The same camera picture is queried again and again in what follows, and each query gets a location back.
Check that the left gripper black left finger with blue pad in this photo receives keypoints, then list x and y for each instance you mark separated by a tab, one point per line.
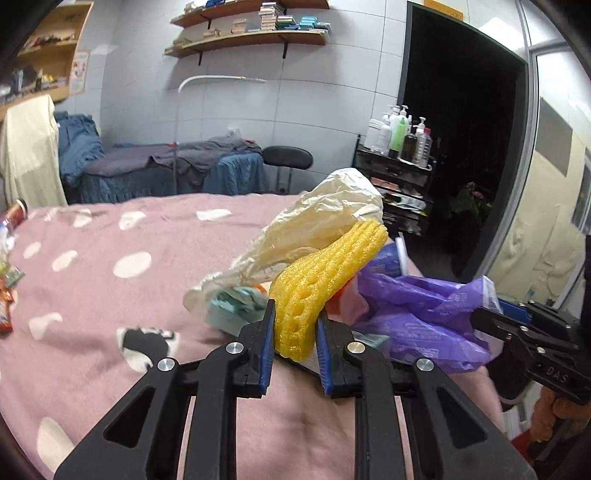
179	420

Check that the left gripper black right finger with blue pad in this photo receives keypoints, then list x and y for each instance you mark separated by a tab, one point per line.
411	421

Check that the yellow foam fruit net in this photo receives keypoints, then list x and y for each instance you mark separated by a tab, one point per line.
301	291

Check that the person's right hand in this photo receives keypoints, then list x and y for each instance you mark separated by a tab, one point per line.
550	408

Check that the purple plastic bag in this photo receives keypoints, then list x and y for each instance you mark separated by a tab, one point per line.
425	317

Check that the teal crumpled paper wrapper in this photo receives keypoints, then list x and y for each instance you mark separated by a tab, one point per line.
230	309

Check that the potted green plant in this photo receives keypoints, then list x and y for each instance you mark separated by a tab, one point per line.
471	200

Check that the orange snack wrapper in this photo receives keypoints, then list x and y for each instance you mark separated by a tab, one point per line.
6	300

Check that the clear pump bottle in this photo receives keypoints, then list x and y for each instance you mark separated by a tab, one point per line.
423	144

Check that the crumpled white plastic bag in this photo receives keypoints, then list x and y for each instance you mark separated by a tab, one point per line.
315	220

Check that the red snack can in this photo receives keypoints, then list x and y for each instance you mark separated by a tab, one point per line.
16	214

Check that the green pump bottle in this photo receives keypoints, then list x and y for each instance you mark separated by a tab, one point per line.
400	127

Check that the massage bed with blue sheets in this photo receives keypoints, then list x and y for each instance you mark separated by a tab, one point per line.
90	174

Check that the cream hanging cloth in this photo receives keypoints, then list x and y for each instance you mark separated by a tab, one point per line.
29	154

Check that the white arc floor lamp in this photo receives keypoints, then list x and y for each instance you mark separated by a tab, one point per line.
198	80

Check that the wooden corner shelf unit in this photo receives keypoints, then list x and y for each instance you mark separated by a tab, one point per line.
46	63

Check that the black wire storage cart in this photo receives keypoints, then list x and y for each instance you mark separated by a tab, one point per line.
404	187

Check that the lower wooden wall shelf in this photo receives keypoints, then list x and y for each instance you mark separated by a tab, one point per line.
314	37

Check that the wooden wall shelf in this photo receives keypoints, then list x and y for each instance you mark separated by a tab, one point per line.
314	37
207	14

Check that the upper wooden wall shelf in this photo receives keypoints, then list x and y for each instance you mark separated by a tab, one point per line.
207	14

